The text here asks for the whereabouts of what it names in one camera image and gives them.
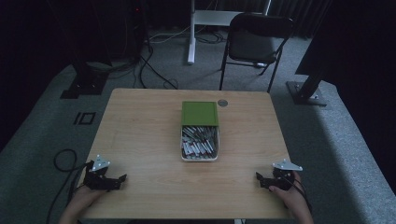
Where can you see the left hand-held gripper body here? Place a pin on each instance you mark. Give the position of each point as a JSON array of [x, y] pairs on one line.
[[97, 180]]

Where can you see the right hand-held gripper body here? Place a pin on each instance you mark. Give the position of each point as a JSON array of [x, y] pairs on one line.
[[282, 179]]

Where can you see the white storage box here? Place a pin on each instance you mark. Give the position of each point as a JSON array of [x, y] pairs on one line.
[[183, 146]]

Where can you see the green box lid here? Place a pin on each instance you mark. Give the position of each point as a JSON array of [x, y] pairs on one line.
[[199, 113]]

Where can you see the person's right hand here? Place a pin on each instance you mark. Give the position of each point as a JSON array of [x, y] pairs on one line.
[[289, 196]]

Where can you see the person's left hand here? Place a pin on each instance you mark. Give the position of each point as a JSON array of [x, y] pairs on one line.
[[83, 198]]

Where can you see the pile of small packets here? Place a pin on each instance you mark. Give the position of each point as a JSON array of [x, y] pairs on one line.
[[199, 143]]

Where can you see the round grey table grommet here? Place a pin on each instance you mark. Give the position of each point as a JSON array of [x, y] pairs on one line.
[[222, 103]]

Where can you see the black metal stand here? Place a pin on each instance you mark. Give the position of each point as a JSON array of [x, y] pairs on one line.
[[85, 81], [308, 88]]

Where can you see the black folding chair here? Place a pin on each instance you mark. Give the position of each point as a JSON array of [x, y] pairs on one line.
[[252, 43]]

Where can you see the white desk frame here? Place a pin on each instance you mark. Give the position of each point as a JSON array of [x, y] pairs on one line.
[[194, 34]]

